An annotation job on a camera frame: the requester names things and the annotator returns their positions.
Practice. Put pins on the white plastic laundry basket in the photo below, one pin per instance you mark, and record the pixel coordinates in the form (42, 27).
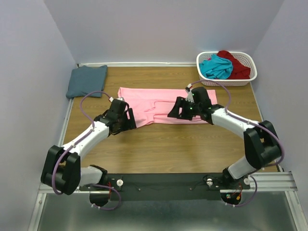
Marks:
(242, 57)

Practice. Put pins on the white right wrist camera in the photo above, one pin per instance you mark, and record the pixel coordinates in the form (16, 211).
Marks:
(189, 97)

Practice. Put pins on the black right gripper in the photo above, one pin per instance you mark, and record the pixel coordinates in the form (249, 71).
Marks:
(180, 102)

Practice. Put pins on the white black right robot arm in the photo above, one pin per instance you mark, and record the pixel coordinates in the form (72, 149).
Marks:
(261, 144)

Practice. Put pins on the pink t shirt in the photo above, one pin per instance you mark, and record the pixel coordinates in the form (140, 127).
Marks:
(153, 105)

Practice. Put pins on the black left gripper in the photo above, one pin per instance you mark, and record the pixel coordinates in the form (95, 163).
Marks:
(130, 123)

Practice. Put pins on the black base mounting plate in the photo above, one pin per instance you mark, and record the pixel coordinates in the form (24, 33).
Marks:
(174, 186)

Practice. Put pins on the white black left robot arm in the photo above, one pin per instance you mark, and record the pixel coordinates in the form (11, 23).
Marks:
(62, 168)

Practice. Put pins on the turquoise t shirt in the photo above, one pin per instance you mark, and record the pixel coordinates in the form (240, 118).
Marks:
(216, 67)

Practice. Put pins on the folded grey-blue t shirt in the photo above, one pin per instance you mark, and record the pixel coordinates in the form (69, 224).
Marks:
(85, 80)

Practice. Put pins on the dark red t shirt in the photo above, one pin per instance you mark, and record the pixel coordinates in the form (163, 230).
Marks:
(239, 71)

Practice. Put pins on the aluminium frame rail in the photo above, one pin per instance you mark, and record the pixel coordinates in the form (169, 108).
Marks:
(271, 204)

